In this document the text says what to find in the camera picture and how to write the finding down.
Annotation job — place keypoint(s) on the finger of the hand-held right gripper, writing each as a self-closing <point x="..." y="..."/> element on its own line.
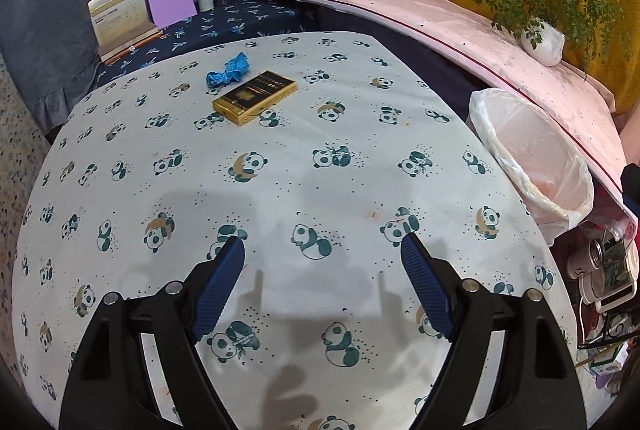
<point x="632" y="185"/>

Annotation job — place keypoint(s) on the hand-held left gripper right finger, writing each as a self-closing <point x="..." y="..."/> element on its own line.
<point x="427" y="290"/>

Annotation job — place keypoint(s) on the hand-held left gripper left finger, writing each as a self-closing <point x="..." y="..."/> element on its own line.
<point x="220" y="290"/>

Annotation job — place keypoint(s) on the bin with white bag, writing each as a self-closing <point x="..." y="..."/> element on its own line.
<point x="530" y="150"/>

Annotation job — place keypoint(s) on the panda print tablecloth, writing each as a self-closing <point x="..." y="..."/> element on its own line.
<point x="300" y="170"/>

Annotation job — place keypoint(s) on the small green box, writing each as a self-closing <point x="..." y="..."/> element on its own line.
<point x="607" y="360"/>

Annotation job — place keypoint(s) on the gold cigarette box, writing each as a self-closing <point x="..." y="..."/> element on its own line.
<point x="255" y="97"/>

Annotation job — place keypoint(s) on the blue crumpled wrapper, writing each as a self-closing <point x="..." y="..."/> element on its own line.
<point x="227" y="71"/>

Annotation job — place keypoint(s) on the pink cloth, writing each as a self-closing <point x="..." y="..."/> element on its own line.
<point x="450" y="25"/>

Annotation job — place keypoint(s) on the dark blue leaf print cloth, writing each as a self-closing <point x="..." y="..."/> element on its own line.
<point x="240" y="22"/>

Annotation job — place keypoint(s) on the open tan cardboard box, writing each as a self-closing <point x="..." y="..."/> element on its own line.
<point x="122" y="17"/>

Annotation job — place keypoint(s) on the purple board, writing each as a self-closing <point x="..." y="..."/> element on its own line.
<point x="170" y="0"/>

